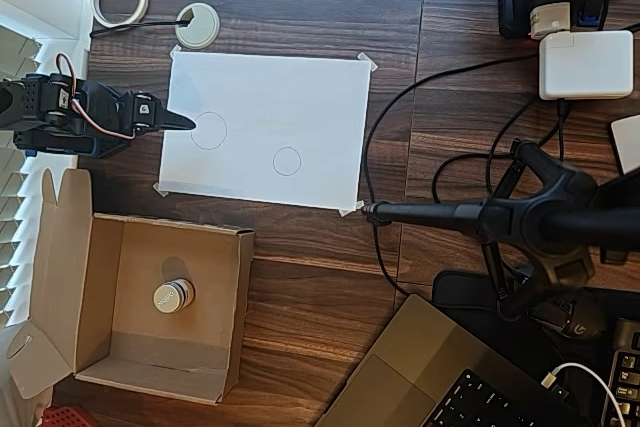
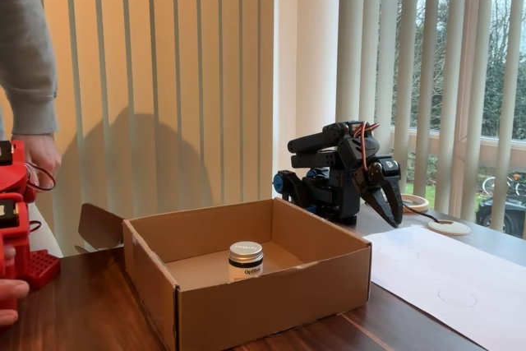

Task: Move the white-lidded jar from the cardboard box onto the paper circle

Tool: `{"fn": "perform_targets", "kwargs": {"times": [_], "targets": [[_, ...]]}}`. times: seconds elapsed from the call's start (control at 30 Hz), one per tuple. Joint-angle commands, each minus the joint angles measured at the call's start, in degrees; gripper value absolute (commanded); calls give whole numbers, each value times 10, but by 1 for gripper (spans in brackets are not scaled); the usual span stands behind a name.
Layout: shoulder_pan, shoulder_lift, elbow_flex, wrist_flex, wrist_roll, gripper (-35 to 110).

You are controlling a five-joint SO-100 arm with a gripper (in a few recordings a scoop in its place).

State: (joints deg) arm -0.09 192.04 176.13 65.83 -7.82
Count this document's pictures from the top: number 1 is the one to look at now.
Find silver flat device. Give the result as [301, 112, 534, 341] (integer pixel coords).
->
[609, 114, 640, 176]

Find black mouse pad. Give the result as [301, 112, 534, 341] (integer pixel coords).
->
[432, 269, 640, 398]

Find black keyboard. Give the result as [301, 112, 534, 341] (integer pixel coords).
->
[607, 316, 640, 427]

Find black adapter cable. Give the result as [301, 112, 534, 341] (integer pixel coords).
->
[432, 96, 571, 208]

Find small jar with silver lid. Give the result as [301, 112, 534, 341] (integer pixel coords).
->
[152, 276, 195, 316]

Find small white plug adapter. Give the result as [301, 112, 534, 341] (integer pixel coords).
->
[528, 1, 572, 41]

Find long black cable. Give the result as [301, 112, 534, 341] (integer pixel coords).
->
[362, 51, 544, 298]

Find open cardboard box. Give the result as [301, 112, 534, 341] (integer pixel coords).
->
[5, 166, 256, 406]

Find white charging cable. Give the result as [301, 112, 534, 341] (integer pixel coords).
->
[543, 361, 629, 427]

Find white square power adapter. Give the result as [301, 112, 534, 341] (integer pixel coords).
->
[538, 30, 635, 102]

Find thin black grommet cable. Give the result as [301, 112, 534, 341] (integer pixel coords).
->
[89, 16, 194, 39]

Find red perforated base plate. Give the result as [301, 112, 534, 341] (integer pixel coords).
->
[38, 404, 96, 427]

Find black tripod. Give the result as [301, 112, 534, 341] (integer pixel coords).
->
[360, 139, 640, 323]

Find beige desk cable grommet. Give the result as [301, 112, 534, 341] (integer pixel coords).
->
[174, 3, 221, 50]

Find black computer mouse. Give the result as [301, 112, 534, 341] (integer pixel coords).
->
[542, 291, 614, 341]

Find grey laptop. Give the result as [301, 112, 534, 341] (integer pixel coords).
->
[314, 294, 596, 427]

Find white vertical blinds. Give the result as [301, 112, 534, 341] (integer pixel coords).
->
[0, 21, 94, 427]

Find white paper sheet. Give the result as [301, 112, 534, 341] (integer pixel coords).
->
[158, 50, 372, 212]

